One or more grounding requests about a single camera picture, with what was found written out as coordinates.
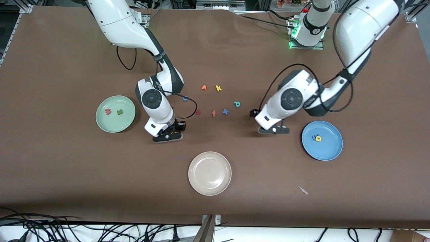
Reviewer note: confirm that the blue plate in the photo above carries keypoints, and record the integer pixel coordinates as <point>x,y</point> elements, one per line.
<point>331,148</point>

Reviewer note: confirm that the silver table bracket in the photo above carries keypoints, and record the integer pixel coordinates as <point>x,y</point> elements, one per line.
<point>217,220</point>

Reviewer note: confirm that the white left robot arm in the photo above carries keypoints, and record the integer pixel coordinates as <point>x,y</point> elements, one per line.
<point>356,30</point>

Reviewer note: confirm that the beige plate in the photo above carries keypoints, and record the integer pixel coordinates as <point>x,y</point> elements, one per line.
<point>210,173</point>

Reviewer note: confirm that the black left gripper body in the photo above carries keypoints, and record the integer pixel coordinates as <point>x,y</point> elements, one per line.
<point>253,113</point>

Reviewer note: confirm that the aluminium frame extrusion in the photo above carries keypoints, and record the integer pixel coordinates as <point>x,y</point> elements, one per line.
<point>26,7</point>
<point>411,17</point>

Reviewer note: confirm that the colourful toy pile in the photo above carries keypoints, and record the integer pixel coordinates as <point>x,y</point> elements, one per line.
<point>289,3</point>

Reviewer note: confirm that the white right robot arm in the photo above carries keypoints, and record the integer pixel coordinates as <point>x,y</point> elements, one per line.
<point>117,23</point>

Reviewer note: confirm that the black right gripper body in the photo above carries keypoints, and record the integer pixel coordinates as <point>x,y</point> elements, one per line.
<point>180,126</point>

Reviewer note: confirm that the cardboard box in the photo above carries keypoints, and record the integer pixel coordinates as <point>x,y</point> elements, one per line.
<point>411,236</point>

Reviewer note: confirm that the green plate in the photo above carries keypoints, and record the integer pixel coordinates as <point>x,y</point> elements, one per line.
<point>115,124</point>

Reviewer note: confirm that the grey metal equipment box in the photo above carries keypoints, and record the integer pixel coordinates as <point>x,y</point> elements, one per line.
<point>220,4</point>

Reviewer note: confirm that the red-pink foam letter w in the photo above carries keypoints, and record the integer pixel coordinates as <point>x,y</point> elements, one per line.
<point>108,111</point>

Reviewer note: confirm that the white tape scrap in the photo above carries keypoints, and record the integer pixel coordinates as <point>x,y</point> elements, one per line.
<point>303,190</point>

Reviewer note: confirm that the grey support beam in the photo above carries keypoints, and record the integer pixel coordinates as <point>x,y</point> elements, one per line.
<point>205,232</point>

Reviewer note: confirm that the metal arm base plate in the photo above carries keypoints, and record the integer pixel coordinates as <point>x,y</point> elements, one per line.
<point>319,47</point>
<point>145,20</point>

